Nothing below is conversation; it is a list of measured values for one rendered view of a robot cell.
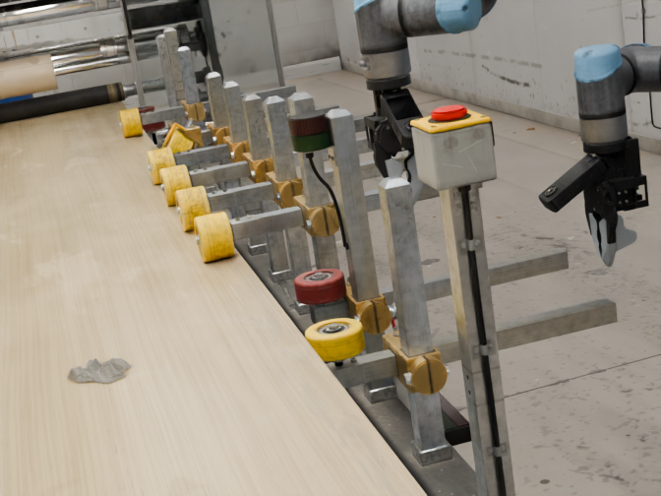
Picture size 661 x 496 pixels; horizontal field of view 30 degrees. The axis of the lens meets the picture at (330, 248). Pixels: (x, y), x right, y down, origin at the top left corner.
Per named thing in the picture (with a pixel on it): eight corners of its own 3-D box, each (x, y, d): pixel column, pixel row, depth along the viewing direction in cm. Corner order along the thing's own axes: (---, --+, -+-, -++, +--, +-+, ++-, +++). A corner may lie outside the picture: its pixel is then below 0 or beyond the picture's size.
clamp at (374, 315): (369, 307, 202) (365, 278, 201) (393, 331, 189) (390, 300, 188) (336, 314, 201) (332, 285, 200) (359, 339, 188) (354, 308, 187)
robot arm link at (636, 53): (686, 85, 205) (656, 99, 197) (625, 87, 212) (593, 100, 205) (682, 37, 203) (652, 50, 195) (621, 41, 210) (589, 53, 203)
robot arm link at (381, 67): (414, 47, 189) (364, 57, 187) (418, 77, 190) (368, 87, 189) (399, 44, 196) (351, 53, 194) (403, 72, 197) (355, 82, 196)
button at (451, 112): (460, 118, 137) (458, 102, 136) (473, 122, 133) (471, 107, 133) (427, 124, 136) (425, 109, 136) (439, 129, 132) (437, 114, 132)
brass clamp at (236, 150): (249, 153, 294) (245, 132, 292) (260, 161, 281) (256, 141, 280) (223, 157, 292) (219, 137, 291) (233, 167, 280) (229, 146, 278)
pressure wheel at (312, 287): (346, 328, 201) (335, 262, 198) (359, 342, 193) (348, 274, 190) (299, 339, 199) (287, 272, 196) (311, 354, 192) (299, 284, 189)
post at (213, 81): (250, 254, 318) (217, 71, 305) (253, 257, 315) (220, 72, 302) (237, 257, 317) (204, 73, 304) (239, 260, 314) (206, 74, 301)
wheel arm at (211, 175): (394, 144, 273) (392, 128, 272) (399, 147, 269) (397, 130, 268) (173, 189, 262) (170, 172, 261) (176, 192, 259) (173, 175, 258)
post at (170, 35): (202, 178, 387) (173, 27, 374) (204, 180, 384) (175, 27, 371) (191, 181, 386) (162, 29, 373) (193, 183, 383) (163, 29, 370)
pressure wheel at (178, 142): (176, 164, 314) (191, 137, 314) (180, 168, 307) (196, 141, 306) (155, 153, 312) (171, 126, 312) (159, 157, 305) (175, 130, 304)
